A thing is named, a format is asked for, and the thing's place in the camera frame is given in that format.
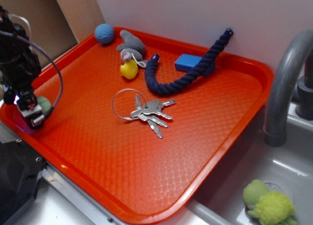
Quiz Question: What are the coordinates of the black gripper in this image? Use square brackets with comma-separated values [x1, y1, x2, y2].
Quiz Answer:
[1, 82, 45, 130]

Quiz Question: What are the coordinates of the green crochet ball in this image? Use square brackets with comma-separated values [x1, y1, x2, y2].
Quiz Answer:
[37, 96, 52, 114]

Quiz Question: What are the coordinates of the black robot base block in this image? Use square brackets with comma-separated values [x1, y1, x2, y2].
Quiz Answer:
[0, 139, 45, 225]

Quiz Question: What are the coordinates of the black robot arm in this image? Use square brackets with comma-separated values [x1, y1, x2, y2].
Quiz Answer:
[0, 7, 44, 129]

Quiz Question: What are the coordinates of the blue crochet ball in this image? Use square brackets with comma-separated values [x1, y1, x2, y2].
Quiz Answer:
[94, 23, 114, 45]

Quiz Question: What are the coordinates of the brown cardboard panel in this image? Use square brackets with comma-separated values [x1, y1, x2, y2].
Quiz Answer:
[0, 0, 77, 59]

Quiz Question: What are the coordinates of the silver key upright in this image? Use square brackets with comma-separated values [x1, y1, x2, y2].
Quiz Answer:
[135, 94, 142, 110]

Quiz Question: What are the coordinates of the yellow rubber duck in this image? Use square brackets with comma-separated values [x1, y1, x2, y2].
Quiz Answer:
[120, 59, 138, 80]

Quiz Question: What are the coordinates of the silver key pointing right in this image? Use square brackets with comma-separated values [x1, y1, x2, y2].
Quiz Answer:
[137, 112, 173, 122]

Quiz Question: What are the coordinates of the orange plastic tray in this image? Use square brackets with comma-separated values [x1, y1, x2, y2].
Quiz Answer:
[0, 35, 273, 225]

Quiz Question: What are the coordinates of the wooden board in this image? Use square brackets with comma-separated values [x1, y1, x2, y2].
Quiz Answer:
[56, 0, 105, 43]

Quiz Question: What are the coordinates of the grey plush mouse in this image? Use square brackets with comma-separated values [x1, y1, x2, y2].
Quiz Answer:
[116, 30, 146, 62]

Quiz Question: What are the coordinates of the silver key upper right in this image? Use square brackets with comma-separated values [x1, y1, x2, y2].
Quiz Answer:
[143, 99, 176, 119]

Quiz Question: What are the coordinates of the silver key bottom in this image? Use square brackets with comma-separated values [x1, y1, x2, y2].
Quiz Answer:
[147, 119, 163, 138]

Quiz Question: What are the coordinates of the silver key lower middle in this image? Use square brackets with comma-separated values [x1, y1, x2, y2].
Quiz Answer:
[150, 119, 168, 128]

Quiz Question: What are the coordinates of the blue rectangular block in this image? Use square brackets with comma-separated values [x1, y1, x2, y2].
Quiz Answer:
[174, 54, 216, 76]

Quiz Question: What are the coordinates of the grey sink faucet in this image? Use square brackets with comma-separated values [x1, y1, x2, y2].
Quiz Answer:
[264, 29, 313, 147]

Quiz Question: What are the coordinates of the green plush toy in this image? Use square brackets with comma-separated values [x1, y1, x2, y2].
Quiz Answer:
[243, 179, 298, 225]

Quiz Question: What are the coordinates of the grey toy sink basin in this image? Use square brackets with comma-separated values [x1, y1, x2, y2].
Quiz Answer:
[188, 101, 313, 225]

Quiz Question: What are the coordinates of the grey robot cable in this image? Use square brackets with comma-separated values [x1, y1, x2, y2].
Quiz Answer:
[0, 30, 64, 111]

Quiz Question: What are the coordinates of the silver wire key ring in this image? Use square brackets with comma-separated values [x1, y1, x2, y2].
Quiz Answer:
[112, 88, 147, 121]

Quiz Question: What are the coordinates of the navy blue rope toy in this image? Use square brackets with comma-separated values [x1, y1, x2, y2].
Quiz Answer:
[144, 28, 233, 96]

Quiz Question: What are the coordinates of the dark grey faucet handle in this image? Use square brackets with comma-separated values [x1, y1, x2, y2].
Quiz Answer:
[295, 51, 313, 120]

